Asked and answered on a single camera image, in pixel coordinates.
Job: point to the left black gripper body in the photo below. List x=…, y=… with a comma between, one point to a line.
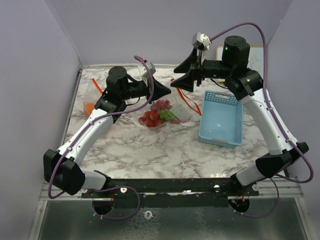
x=137, y=89

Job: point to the blue plastic basket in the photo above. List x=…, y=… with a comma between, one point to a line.
x=221, y=122

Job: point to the purple grape bunch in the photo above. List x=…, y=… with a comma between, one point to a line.
x=165, y=104

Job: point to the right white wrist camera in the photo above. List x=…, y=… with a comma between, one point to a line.
x=201, y=42

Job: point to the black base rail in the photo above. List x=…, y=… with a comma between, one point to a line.
x=171, y=192

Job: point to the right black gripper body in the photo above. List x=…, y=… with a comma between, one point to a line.
x=211, y=68

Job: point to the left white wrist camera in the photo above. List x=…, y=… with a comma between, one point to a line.
x=145, y=76

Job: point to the clear bag orange zipper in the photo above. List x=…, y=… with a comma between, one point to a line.
x=92, y=94

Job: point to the green grape bunch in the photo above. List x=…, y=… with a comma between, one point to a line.
x=166, y=115

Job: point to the small framed whiteboard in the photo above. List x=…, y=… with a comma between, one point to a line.
x=255, y=59

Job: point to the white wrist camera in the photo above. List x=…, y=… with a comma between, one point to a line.
x=201, y=42
x=145, y=76

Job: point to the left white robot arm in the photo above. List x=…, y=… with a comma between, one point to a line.
x=62, y=167

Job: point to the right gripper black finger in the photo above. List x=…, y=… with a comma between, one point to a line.
x=185, y=82
x=191, y=63

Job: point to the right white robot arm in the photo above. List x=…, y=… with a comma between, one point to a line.
x=247, y=87

